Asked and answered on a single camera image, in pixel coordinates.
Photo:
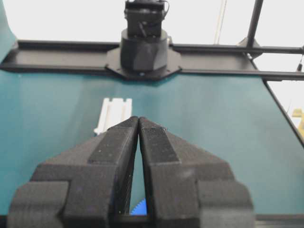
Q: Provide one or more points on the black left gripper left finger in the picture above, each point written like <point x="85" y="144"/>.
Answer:
<point x="81" y="187"/>

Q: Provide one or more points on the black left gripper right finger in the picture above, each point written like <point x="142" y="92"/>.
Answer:
<point x="189" y="187"/>

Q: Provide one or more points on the black vertical frame post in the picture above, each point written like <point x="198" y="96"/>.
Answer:
<point x="254" y="23"/>

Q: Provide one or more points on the large blue plastic gear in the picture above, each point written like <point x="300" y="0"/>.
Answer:
<point x="140" y="209"/>

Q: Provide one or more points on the silver aluminium extrusion rail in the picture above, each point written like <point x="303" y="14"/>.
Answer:
<point x="112" y="113"/>

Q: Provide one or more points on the yellow object beyond table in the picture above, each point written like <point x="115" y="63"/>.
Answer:
<point x="299" y="114"/>

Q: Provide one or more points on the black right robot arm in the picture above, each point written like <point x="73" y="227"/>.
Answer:
<point x="144" y="43"/>

